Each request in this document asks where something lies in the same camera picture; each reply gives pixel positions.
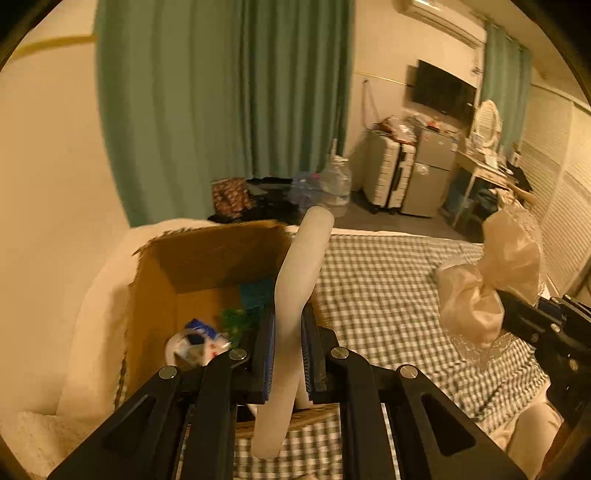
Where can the green foil packet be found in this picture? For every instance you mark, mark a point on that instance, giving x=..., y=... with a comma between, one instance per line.
x=238, y=325

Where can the brown cardboard box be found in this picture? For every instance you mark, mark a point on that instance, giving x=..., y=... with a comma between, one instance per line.
x=212, y=258

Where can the blue white packet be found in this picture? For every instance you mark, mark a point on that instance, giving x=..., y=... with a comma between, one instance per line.
x=201, y=328

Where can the grey checkered cloth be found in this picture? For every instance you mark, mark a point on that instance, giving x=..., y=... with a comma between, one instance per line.
x=383, y=286

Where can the white vanity table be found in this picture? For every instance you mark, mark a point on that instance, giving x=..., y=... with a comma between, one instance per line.
x=485, y=173

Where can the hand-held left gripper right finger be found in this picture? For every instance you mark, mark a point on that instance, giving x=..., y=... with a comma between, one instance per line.
x=308, y=355

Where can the white tape roll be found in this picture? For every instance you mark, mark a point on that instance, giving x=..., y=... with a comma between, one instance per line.
x=178, y=348

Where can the white oval mirror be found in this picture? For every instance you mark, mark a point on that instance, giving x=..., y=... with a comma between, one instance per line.
x=488, y=124

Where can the small grey fridge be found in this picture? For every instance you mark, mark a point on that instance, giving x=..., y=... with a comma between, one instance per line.
x=429, y=175

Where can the narrow green curtain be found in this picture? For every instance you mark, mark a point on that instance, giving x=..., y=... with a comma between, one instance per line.
x=505, y=83

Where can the white ribbed suitcase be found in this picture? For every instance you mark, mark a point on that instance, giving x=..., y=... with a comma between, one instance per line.
x=383, y=175

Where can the pack of water bottles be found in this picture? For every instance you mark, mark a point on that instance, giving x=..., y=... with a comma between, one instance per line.
x=304, y=189

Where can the white air conditioner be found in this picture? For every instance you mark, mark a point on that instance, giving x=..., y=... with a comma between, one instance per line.
x=443, y=21

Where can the white louvred wardrobe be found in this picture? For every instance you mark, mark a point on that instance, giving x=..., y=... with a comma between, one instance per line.
x=563, y=194

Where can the wooden chair with clothes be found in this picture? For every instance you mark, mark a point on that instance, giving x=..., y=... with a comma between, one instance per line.
x=519, y=196

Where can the dark clothes pile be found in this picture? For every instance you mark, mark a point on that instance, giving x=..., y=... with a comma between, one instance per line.
x=272, y=203

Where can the clear water jug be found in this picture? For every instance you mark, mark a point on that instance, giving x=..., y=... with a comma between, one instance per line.
x=336, y=184

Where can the patterned brown bag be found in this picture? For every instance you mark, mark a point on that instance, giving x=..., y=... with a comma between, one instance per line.
x=231, y=198

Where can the cream satin bow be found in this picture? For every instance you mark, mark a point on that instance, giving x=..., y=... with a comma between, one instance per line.
x=480, y=304

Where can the person's right forearm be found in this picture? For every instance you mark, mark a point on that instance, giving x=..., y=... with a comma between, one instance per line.
x=551, y=445

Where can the crumpled clear plastic bags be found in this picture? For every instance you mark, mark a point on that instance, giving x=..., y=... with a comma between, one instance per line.
x=397, y=129

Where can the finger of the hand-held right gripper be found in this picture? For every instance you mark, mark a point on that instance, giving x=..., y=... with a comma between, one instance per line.
x=521, y=318
x=570, y=308

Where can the blue blister pack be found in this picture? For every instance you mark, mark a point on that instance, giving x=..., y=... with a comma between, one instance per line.
x=256, y=293

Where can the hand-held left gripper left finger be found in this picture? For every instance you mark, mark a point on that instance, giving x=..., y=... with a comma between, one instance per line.
x=268, y=355

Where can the wide green curtain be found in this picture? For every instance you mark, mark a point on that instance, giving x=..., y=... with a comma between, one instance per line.
x=221, y=106

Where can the black wall television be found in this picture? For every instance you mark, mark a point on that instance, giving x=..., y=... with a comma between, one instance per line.
x=443, y=90

